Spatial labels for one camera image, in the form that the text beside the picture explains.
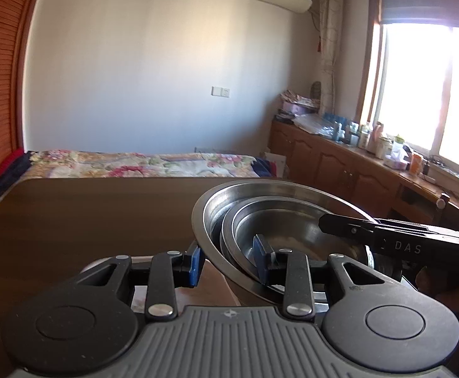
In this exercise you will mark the navy cloth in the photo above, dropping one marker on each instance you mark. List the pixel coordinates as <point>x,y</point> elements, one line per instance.
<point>1,181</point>

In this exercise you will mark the white wall switch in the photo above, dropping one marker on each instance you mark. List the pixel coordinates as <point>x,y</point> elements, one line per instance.
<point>221,91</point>

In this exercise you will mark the patterned white curtain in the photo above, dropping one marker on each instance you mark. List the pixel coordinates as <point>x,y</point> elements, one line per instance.
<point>330,47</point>

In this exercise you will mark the folded floral cloth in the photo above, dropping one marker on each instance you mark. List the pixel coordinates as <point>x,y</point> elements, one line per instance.
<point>300,96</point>

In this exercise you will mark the white paper bag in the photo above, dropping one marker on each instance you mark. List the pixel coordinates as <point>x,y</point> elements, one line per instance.
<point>278,163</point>

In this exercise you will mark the window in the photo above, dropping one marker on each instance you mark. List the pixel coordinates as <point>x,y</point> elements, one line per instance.
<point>430,86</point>

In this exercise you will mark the dark oval ornament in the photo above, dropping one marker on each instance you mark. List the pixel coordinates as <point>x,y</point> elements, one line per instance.
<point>316,89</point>

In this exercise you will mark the wooden cabinet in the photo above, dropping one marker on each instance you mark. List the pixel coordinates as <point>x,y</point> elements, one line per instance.
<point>331,165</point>

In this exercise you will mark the red cloth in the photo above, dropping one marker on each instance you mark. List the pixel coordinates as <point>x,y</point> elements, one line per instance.
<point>14,156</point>

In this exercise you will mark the large steel bowl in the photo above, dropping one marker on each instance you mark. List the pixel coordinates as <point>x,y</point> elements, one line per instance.
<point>211,208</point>

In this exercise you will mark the floral blanket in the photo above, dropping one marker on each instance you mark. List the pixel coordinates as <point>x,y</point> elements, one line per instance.
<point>135,165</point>

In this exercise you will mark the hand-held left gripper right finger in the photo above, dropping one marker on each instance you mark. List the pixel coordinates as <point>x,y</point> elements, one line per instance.
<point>259,258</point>

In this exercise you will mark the small steel bowl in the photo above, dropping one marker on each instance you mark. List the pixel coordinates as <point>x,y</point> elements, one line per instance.
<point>226,240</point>
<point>292,240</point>

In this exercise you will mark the clear plastic bag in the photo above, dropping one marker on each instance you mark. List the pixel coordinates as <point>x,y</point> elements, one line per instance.
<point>316,124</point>

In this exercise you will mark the dark folded clothes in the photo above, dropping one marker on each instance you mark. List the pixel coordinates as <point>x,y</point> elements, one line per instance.
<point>263,167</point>

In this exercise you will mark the person's right hand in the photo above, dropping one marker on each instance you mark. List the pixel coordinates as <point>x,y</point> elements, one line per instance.
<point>457,279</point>

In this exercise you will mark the pink box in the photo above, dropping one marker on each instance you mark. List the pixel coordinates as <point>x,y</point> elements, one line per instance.
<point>298,107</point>

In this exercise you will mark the dark box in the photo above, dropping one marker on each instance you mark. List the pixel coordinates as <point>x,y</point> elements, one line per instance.
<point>284,118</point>

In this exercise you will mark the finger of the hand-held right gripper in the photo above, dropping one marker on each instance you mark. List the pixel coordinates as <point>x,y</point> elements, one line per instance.
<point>343,226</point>

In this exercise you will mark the square floral plate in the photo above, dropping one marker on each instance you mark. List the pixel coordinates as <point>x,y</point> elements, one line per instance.
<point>209,285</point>

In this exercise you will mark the row of bottles and jars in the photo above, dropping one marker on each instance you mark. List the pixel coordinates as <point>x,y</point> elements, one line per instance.
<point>383,145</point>

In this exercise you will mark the red curtain tassel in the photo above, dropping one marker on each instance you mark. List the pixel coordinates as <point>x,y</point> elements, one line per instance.
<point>320,44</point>

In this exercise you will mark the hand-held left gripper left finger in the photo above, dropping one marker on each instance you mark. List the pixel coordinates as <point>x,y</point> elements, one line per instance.
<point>196,267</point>

